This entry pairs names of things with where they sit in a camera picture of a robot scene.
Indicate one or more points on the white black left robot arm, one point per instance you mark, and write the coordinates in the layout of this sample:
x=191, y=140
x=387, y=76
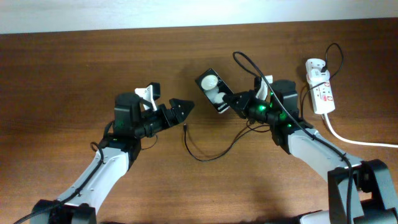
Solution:
x=115, y=154

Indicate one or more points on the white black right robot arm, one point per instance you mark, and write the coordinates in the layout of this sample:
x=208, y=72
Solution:
x=358, y=191

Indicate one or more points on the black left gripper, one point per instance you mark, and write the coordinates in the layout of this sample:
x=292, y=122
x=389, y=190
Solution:
x=176, y=116

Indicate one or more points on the white charger adapter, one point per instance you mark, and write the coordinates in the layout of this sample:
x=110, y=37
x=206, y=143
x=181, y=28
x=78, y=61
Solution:
x=316, y=76

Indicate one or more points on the white power strip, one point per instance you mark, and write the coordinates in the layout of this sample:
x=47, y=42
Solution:
x=321, y=94

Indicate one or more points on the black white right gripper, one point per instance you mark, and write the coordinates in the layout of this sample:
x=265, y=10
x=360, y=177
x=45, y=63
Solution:
x=242, y=107

